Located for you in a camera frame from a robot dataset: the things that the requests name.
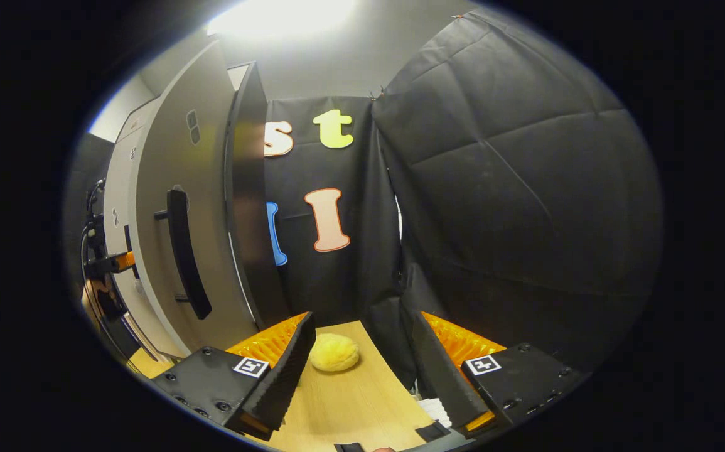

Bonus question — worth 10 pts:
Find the white ribbed object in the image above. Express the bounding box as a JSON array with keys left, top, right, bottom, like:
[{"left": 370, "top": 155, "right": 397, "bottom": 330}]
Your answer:
[{"left": 417, "top": 397, "right": 454, "bottom": 429}]

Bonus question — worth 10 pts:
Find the long ceiling light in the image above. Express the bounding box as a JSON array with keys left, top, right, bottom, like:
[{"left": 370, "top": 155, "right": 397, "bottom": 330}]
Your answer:
[{"left": 205, "top": 0, "right": 357, "bottom": 38}]

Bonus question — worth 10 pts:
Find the yellow round sponge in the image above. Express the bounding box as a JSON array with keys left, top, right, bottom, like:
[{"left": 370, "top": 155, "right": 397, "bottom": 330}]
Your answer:
[{"left": 309, "top": 333, "right": 361, "bottom": 372}]

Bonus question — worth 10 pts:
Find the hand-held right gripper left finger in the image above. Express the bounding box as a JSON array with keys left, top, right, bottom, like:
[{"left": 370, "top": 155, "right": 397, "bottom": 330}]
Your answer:
[{"left": 151, "top": 312, "right": 317, "bottom": 442}]

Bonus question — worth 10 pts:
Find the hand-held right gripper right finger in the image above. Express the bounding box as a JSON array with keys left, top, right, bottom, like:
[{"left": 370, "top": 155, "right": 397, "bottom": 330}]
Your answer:
[{"left": 411, "top": 311, "right": 579, "bottom": 439}]

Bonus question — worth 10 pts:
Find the grey double-door shoe cabinet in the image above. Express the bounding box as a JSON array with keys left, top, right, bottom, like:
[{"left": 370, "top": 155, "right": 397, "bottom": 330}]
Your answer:
[{"left": 104, "top": 41, "right": 291, "bottom": 358}]

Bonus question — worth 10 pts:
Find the black backdrop cloth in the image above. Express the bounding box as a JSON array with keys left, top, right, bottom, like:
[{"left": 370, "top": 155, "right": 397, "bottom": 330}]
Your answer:
[{"left": 64, "top": 9, "right": 664, "bottom": 390}]

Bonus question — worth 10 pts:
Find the grey cabinet door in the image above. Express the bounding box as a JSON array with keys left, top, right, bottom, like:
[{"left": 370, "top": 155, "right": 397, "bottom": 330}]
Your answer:
[
  {"left": 135, "top": 41, "right": 259, "bottom": 355},
  {"left": 104, "top": 135, "right": 144, "bottom": 327}
]

